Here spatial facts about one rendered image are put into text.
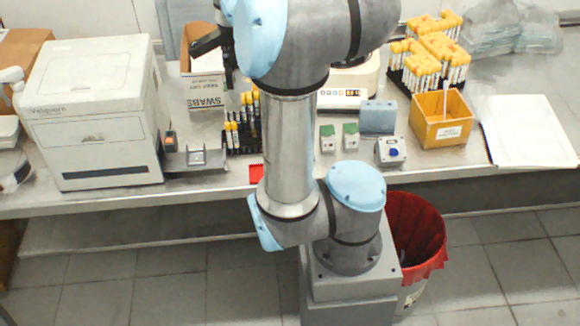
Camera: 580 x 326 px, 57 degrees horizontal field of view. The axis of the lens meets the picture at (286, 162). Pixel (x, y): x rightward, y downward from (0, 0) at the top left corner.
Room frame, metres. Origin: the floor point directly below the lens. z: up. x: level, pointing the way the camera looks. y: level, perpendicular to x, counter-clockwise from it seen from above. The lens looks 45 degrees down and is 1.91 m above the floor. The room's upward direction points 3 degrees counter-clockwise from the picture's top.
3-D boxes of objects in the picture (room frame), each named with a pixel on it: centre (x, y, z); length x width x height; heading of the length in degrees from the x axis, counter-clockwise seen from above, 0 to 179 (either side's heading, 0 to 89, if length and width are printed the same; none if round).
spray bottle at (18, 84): (1.18, 0.73, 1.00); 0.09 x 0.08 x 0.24; 4
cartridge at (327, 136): (1.08, -0.12, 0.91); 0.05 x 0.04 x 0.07; 4
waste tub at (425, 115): (1.13, -0.44, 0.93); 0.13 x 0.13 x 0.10; 8
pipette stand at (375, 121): (1.14, -0.26, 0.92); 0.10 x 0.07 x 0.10; 86
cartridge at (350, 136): (1.09, -0.18, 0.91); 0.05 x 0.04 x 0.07; 4
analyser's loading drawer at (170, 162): (1.02, 0.26, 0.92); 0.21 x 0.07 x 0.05; 94
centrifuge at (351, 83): (1.38, -0.18, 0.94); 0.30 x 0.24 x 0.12; 175
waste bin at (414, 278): (1.13, -0.36, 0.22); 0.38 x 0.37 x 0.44; 94
